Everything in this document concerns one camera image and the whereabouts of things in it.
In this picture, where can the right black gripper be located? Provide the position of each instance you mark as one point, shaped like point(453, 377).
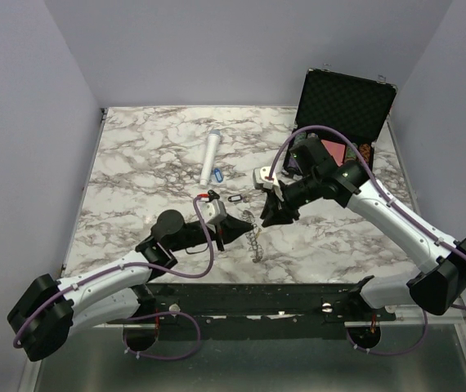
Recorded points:
point(275, 216)

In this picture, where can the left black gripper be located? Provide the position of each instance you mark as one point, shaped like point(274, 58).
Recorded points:
point(229, 229)

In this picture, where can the large metal keyring disc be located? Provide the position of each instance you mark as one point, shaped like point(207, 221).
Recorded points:
point(252, 237)

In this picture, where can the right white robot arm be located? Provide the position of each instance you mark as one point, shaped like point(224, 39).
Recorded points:
point(439, 277)

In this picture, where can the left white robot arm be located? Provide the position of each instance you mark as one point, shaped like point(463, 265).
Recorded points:
point(52, 309)

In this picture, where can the black key tag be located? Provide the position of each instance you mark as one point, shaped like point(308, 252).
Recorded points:
point(235, 198)

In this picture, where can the black key fob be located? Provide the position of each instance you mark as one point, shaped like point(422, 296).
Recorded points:
point(213, 195)

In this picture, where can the blue key tag far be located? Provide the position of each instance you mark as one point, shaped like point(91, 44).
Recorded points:
point(218, 175)

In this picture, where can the pink playing card deck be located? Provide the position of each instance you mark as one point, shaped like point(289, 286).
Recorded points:
point(336, 150)

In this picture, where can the white microphone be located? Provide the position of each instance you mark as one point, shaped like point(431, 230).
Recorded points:
point(212, 142)

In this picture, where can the black poker chip case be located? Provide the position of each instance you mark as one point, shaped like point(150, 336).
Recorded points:
point(356, 107)

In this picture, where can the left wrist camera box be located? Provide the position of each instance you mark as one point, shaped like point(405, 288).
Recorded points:
point(214, 211)

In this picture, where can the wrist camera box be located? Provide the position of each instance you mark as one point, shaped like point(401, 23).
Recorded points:
point(214, 211)
point(264, 182)

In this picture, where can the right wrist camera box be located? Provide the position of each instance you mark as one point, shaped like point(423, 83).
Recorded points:
point(264, 182)

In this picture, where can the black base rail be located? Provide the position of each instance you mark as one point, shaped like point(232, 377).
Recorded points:
point(248, 311)

